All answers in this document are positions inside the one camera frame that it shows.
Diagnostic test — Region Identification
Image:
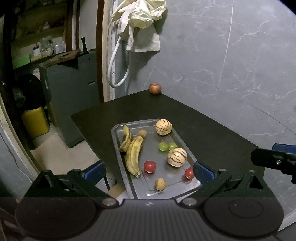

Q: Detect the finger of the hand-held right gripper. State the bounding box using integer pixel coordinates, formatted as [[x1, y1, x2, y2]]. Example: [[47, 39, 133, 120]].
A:
[[272, 143, 296, 154], [251, 148, 296, 168]]

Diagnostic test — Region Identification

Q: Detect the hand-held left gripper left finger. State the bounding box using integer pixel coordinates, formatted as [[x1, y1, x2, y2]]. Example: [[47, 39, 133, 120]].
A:
[[23, 160, 119, 206]]

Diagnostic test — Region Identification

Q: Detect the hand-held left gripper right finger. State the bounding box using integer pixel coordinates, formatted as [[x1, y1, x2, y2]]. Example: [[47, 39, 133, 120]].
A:
[[179, 161, 275, 207]]

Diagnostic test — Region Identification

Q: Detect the red cherry tomato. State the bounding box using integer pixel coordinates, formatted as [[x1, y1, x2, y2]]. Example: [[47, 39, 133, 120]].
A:
[[184, 167, 195, 180], [143, 161, 157, 174]]

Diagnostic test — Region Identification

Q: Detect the striped pepino melon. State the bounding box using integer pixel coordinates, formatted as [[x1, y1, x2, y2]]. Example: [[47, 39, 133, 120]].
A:
[[155, 119, 173, 136], [167, 147, 187, 167]]

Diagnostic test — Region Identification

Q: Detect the long yellow banana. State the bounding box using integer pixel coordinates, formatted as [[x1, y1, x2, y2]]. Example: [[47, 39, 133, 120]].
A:
[[125, 136, 144, 179]]

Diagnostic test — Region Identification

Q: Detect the short brown-spotted banana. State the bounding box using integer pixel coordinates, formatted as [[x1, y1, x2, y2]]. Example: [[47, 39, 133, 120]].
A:
[[119, 125, 134, 152]]

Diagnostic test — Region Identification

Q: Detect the metal tray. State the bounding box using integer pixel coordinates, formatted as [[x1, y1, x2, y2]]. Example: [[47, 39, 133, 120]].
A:
[[110, 118, 201, 200]]

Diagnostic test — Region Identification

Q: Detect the yellow container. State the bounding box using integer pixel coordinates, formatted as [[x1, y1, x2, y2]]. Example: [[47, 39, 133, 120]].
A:
[[21, 107, 50, 139]]

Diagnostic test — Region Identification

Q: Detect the grey cabinet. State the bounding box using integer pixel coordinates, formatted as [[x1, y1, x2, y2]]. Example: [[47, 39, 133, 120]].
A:
[[39, 50, 100, 149]]

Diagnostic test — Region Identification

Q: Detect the red pomegranate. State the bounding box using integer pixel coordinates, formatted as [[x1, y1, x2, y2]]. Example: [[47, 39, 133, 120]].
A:
[[149, 83, 162, 95]]

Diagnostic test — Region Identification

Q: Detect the black bag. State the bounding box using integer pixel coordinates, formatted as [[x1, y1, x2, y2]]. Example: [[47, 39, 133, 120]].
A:
[[11, 74, 47, 112]]

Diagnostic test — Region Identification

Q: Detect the wooden plank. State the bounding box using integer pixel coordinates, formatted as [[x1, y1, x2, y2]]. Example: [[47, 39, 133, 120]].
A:
[[30, 49, 81, 66]]

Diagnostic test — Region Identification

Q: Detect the green box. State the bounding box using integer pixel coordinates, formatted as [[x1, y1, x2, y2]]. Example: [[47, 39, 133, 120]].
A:
[[11, 54, 31, 69]]

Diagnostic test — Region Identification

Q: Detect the clear glass jar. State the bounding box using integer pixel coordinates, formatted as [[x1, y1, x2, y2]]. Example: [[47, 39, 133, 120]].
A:
[[40, 37, 53, 56]]

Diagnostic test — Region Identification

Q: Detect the white hanging towel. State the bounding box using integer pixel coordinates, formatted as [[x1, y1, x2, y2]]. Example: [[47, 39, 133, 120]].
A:
[[125, 25, 161, 53]]

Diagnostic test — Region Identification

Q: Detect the cream crumpled cloth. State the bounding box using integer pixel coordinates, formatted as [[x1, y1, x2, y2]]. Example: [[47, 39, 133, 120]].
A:
[[111, 0, 168, 30]]

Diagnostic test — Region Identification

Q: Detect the white hose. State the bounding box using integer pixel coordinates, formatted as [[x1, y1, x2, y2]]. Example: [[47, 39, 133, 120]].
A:
[[107, 36, 130, 88]]

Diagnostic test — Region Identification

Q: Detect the wooden door frame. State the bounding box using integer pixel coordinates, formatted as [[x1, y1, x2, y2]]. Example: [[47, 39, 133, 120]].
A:
[[96, 0, 116, 103]]

